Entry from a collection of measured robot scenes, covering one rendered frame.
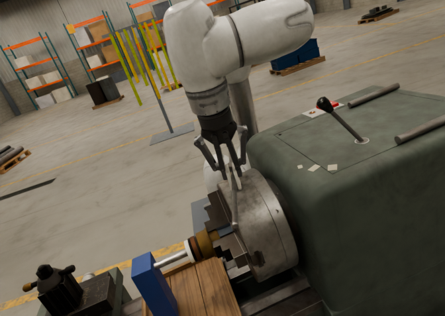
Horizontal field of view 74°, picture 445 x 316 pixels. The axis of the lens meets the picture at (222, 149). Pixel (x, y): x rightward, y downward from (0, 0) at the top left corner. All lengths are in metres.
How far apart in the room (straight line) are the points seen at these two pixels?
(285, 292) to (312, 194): 0.41
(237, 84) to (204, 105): 0.60
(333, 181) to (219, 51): 0.39
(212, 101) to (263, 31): 0.16
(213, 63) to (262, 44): 0.10
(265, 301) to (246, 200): 0.36
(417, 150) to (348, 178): 0.19
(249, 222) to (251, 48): 0.43
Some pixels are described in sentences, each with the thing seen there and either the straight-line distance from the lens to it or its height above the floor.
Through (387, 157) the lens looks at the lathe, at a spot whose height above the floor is 1.25.
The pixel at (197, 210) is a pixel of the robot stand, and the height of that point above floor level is 0.75.
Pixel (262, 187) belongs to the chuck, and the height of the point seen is 1.23.
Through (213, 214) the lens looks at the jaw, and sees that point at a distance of 0.91.
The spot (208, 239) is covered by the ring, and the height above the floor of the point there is 1.11.
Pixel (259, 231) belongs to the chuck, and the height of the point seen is 1.16.
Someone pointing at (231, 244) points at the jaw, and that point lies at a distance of 0.86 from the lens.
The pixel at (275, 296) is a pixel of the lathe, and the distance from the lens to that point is 1.03.
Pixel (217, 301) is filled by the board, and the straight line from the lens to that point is 1.05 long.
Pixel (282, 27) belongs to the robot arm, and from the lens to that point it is 0.59.
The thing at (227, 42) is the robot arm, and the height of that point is 1.62.
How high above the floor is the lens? 1.66
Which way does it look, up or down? 22 degrees down
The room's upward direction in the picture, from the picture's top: 19 degrees counter-clockwise
